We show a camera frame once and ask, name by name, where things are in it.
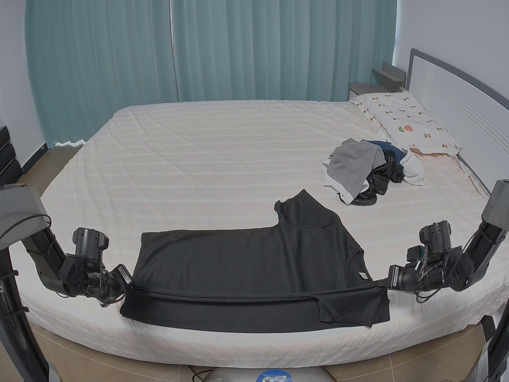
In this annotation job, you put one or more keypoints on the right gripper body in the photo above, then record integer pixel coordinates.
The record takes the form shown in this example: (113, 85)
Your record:
(409, 280)

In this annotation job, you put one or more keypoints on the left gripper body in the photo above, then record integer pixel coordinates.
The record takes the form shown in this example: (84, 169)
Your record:
(109, 287)

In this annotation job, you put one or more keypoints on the black T-shirt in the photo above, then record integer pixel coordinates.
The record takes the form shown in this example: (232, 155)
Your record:
(246, 261)

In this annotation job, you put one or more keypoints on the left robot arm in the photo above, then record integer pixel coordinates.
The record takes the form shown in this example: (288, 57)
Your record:
(24, 205)

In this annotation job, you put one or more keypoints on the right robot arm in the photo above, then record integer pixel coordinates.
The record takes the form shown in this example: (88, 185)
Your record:
(493, 221)

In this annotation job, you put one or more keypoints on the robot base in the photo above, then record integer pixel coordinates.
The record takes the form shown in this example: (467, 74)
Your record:
(246, 374)

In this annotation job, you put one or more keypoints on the pile of clothes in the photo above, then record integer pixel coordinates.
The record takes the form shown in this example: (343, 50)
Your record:
(354, 165)

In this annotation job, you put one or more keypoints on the bed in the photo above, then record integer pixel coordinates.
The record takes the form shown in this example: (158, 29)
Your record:
(199, 149)

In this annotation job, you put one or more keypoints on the white printed pillow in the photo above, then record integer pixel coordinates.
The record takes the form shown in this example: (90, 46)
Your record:
(409, 121)

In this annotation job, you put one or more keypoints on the black chest of drawers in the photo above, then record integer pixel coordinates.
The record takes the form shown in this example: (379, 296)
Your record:
(8, 157)

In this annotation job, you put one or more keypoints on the grey bedside table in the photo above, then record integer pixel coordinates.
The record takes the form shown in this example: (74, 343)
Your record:
(373, 86)

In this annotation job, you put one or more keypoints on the blue-green curtain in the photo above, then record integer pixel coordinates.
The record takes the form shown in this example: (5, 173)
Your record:
(278, 38)
(99, 54)

